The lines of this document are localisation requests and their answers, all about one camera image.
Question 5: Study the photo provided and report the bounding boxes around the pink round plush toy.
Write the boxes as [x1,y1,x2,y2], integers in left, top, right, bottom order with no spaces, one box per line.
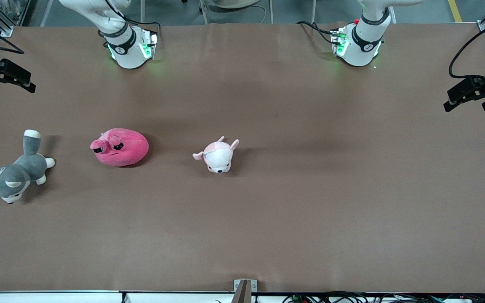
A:
[90,128,149,167]

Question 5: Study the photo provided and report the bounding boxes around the grey husky plush toy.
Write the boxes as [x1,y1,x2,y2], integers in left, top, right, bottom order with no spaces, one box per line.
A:
[0,129,56,205]

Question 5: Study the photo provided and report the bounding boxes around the pale pink puppy plush toy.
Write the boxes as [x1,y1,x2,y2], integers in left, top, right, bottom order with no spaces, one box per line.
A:
[192,136,240,174]

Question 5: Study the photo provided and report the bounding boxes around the white stand with round base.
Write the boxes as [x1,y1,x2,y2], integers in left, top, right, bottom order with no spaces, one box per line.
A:
[199,0,275,25]

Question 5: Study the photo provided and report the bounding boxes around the brown table cover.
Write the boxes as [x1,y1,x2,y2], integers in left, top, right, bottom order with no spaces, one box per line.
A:
[0,22,485,294]

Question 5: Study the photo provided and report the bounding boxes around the black left arm base cable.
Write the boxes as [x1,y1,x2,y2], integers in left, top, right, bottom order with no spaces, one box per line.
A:
[296,20,340,46]

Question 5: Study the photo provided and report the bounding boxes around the tangled black cable bundle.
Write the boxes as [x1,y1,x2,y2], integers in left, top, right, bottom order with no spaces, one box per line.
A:
[282,291,485,303]

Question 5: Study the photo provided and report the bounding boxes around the grey metal table bracket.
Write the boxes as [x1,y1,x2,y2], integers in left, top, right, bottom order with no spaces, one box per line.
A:
[233,279,258,303]

